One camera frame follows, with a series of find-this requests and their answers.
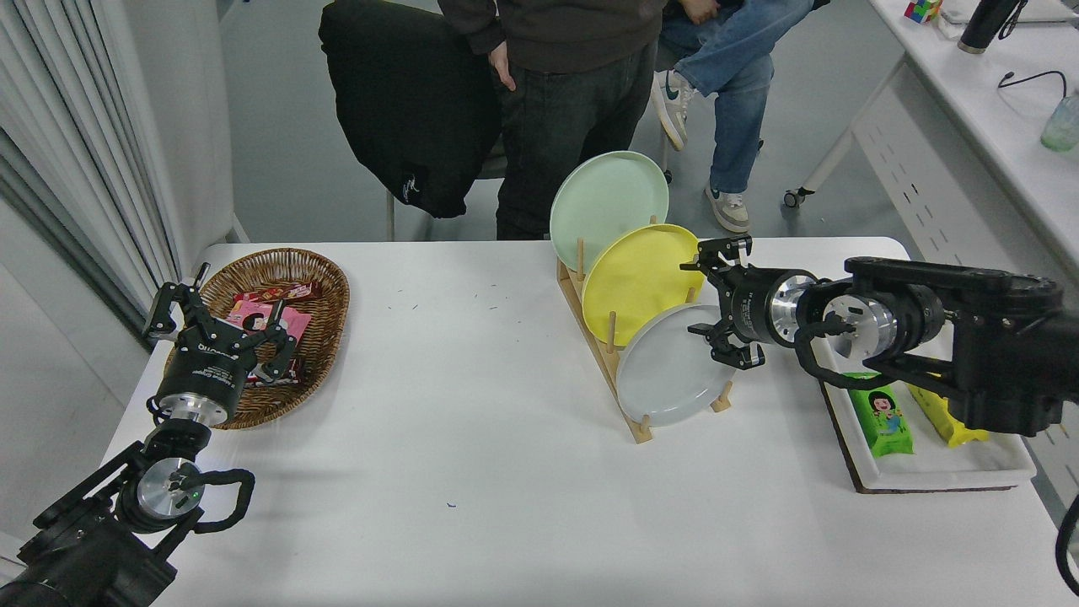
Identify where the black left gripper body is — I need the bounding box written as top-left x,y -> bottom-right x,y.
158,336 -> 249,407

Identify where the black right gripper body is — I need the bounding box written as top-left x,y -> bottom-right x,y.
717,263 -> 783,346

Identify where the grey plate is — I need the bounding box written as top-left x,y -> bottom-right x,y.
615,303 -> 745,427

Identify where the yellow plate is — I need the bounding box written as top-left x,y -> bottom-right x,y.
582,223 -> 706,347

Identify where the wooden plate rack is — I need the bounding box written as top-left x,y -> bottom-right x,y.
556,215 -> 733,445

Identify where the pale green plate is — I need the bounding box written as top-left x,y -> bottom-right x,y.
550,151 -> 670,272

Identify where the standing person's hand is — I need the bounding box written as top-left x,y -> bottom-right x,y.
488,40 -> 517,92

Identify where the dark snack bar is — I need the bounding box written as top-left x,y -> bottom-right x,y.
244,356 -> 306,387

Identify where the pink snack box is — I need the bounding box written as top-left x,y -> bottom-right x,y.
223,299 -> 311,346

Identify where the brown wicker basket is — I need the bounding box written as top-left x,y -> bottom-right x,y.
163,247 -> 351,431

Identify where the red snack bar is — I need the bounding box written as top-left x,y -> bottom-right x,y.
234,281 -> 324,304

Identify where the green snack packet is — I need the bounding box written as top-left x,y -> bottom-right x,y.
845,372 -> 915,459

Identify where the seated person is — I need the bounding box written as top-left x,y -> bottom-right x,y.
649,0 -> 831,234

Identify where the standing person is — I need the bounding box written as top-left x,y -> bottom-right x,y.
437,0 -> 667,241

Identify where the white pleated curtain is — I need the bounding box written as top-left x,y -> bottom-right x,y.
0,0 -> 182,346

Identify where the yellow snack packet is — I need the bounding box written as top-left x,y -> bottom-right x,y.
906,384 -> 991,448

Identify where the white rectangular tray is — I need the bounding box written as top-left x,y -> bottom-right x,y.
813,350 -> 1039,495

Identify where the black jacket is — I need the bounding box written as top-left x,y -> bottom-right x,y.
319,0 -> 507,220

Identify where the black bottle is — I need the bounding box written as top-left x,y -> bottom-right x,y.
958,0 -> 1025,55

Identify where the green translucent cup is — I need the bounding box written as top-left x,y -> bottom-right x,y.
1040,94 -> 1079,153

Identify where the black cable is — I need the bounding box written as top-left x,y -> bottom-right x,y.
999,71 -> 1069,98

